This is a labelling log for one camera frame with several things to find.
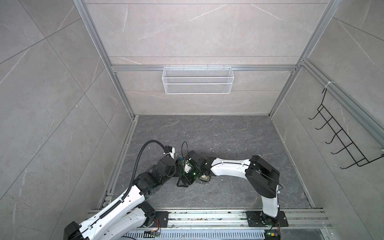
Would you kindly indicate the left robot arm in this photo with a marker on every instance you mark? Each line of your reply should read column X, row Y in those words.
column 130, row 210

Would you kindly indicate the black wire hook rack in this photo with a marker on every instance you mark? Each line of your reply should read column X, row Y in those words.
column 339, row 133

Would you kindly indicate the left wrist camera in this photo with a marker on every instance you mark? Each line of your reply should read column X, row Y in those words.
column 170, row 152

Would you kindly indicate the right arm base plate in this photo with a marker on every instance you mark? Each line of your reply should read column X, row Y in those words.
column 259, row 219

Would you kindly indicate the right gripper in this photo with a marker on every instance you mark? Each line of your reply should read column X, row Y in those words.
column 183, row 178

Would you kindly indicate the metal keyring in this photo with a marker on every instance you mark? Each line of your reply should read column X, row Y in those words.
column 205, row 178

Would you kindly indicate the slotted cable duct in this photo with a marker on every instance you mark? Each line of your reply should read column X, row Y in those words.
column 197, row 235

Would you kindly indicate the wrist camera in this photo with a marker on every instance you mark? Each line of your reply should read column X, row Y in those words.
column 170, row 152
column 186, row 166

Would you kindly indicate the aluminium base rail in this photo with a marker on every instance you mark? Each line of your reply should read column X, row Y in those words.
column 227, row 219

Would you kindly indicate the white wire mesh basket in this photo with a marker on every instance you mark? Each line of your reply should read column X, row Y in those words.
column 197, row 80

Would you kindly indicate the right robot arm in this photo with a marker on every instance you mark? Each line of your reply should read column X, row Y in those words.
column 263, row 177

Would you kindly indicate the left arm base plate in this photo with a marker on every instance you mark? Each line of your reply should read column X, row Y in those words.
column 160, row 218

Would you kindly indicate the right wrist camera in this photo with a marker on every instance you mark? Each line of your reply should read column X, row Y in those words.
column 186, row 166

